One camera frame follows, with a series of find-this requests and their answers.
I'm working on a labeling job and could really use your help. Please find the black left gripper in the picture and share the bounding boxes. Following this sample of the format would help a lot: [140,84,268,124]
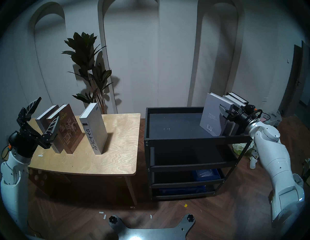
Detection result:
[8,97,60,158]

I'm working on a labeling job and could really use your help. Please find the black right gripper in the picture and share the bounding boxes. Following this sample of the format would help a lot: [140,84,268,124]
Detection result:
[219,104,257,128]

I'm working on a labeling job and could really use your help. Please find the grey ianra book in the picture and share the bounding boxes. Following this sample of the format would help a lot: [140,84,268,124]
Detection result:
[222,95,246,135]

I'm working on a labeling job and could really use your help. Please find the grey Discontent book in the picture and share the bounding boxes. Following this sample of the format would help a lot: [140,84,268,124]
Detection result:
[199,92,235,137]

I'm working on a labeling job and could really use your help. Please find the black Century book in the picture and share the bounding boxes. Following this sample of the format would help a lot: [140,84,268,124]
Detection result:
[226,92,249,107]

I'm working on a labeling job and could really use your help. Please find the brown Homes book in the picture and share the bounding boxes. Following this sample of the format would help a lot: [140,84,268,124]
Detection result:
[46,104,85,154]

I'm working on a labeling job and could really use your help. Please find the black metal shelf cart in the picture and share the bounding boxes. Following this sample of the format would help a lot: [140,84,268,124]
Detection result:
[144,107,258,201]

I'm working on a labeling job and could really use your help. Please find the grey Special Issue book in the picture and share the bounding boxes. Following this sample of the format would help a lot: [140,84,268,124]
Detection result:
[35,105,64,154]

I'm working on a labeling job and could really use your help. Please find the light green plastic bag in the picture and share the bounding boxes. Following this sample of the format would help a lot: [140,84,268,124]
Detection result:
[232,143,255,156]

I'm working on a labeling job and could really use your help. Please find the clear plastic storage box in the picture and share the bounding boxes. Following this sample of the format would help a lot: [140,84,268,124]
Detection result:
[263,111,282,128]

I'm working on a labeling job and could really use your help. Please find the white Arietta book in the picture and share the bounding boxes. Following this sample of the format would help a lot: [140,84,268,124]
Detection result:
[79,102,108,155]

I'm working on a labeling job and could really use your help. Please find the blue plastic bin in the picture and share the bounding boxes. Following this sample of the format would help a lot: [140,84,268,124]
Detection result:
[193,169,224,182]

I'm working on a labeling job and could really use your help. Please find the dark door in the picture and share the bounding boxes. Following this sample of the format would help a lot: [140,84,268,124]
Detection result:
[279,41,310,118]

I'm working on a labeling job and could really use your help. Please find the tall green potted plant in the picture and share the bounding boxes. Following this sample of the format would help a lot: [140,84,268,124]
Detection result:
[61,32,114,114]

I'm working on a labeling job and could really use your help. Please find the light wooden table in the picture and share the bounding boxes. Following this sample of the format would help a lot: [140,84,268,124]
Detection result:
[27,113,141,205]

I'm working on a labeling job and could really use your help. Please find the flat blue tray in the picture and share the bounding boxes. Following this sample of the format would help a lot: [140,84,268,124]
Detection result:
[159,186,206,195]

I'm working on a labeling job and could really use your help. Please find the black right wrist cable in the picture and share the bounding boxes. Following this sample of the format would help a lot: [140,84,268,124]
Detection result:
[251,108,271,122]

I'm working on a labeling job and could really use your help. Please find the grey metal robot base plate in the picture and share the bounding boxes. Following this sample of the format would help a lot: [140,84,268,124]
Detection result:
[108,214,195,240]

